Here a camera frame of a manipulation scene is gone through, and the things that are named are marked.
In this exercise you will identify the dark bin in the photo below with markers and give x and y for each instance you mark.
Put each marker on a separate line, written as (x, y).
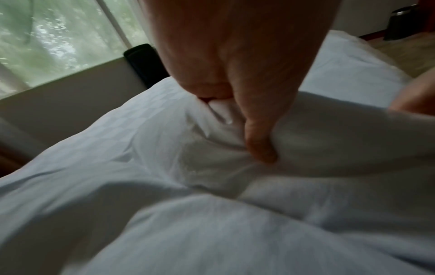
(402, 24)

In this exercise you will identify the person's right hand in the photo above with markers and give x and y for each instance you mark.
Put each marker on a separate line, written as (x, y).
(416, 94)

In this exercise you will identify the white duvet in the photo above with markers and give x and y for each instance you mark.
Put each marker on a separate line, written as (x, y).
(217, 193)

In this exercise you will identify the window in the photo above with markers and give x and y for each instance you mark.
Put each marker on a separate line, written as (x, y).
(57, 37)

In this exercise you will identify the person's left hand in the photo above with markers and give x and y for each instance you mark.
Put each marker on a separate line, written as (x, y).
(234, 53)

